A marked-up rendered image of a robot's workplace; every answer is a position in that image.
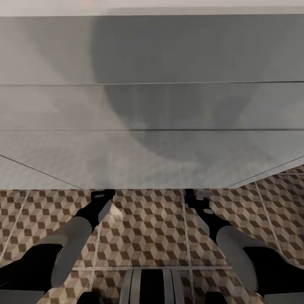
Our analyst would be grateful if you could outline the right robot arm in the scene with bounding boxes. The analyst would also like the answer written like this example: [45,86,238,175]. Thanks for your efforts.
[185,191,304,304]

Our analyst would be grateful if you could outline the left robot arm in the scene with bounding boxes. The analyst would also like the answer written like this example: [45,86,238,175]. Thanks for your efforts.
[0,189,115,304]

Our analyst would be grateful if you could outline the robot trunk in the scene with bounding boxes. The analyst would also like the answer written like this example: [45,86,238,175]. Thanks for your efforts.
[119,269,185,304]

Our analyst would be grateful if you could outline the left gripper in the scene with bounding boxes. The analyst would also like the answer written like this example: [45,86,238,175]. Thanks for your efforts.
[91,189,115,201]

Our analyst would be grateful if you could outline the mousetrap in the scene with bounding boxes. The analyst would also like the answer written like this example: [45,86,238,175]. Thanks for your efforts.
[185,189,195,198]

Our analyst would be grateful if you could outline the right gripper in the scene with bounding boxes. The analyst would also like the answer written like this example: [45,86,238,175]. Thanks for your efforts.
[185,196,209,211]

